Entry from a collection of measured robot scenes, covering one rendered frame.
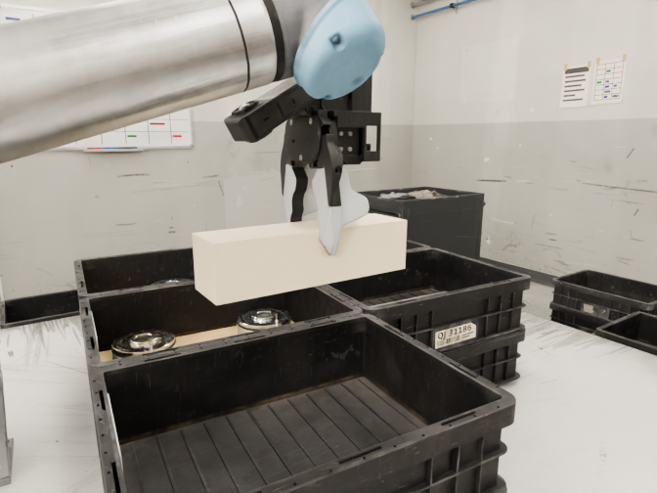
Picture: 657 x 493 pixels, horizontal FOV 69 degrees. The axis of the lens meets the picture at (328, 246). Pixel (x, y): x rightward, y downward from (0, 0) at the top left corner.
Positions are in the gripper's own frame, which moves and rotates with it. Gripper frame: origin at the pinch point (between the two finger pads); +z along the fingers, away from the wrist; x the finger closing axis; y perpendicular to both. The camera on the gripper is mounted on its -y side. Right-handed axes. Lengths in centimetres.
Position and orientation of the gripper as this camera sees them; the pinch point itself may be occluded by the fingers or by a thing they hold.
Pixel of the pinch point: (308, 240)
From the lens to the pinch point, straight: 53.4
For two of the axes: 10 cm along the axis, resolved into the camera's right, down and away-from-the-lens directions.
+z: -0.1, 9.8, 2.2
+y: 8.3, -1.2, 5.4
